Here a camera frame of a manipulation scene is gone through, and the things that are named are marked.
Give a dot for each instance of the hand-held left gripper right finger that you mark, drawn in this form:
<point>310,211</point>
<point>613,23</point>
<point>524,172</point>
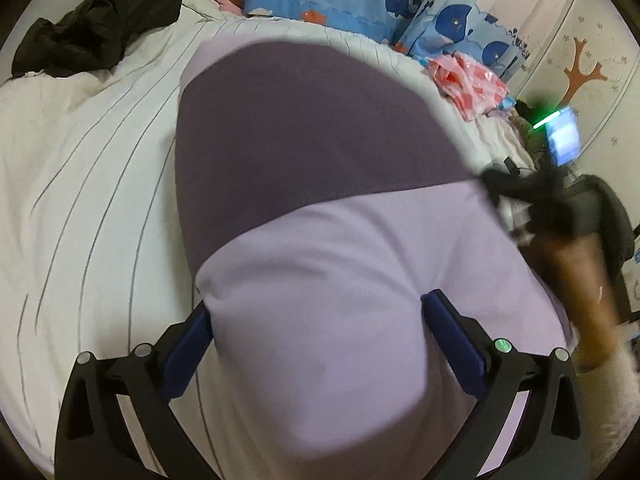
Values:
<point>460,345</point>

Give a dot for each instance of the black puffy jacket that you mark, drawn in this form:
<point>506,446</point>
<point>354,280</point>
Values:
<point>100,25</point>

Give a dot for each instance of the lilac and purple jacket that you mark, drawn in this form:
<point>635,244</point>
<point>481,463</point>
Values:
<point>325,260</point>

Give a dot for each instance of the white striped bed sheet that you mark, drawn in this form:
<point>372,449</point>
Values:
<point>90,160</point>

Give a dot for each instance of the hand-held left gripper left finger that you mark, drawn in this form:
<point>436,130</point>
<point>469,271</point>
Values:
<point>187,350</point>

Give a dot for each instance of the dark cloth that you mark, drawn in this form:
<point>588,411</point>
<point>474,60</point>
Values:
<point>525,110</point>

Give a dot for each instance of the orange tree wall sticker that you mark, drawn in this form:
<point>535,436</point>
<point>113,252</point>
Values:
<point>580,75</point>

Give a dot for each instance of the dark grey garment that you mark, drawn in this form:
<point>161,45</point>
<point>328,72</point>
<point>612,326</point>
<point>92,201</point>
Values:
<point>607,215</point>

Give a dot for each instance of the person's right forearm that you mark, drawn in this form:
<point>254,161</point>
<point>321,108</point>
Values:
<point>575,300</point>

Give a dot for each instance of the beige plush cloth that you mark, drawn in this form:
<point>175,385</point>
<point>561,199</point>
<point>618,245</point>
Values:
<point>535,142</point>

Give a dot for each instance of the pink cloth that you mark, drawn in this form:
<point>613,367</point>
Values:
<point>227,2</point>

